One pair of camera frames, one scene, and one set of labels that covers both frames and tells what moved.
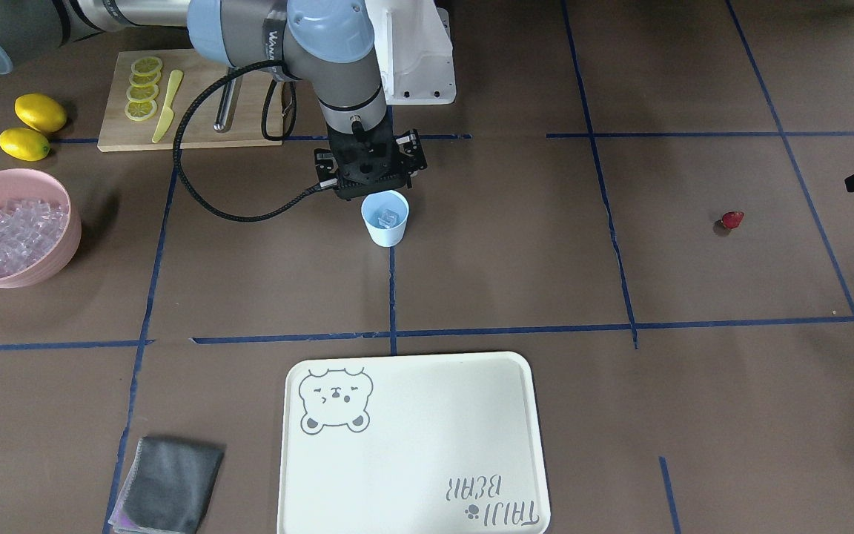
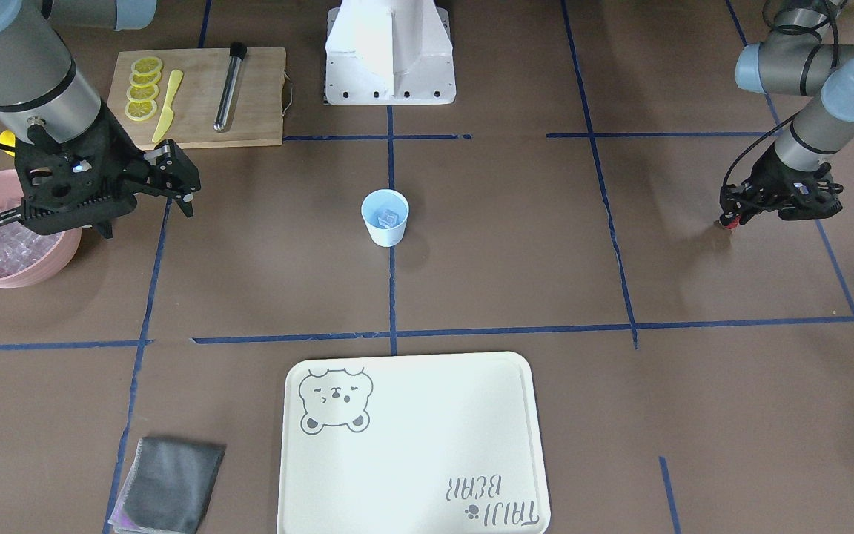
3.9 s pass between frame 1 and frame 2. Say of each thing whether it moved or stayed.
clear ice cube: stayed
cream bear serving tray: stayed
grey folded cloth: stayed
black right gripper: moved
